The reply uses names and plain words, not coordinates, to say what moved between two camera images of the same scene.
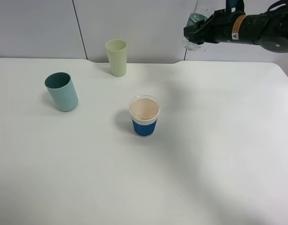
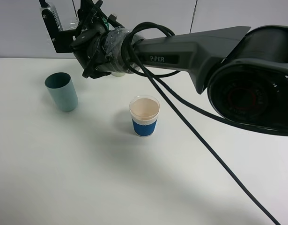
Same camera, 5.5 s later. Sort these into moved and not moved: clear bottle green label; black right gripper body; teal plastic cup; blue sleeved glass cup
Moved: clear bottle green label; black right gripper body
Not moved: blue sleeved glass cup; teal plastic cup
